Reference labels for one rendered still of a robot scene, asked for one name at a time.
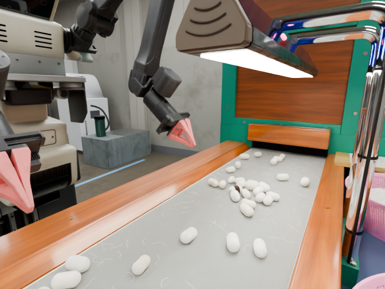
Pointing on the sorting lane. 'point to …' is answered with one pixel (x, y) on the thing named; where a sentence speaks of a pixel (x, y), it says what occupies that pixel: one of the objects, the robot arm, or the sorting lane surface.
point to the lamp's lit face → (256, 63)
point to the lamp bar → (238, 33)
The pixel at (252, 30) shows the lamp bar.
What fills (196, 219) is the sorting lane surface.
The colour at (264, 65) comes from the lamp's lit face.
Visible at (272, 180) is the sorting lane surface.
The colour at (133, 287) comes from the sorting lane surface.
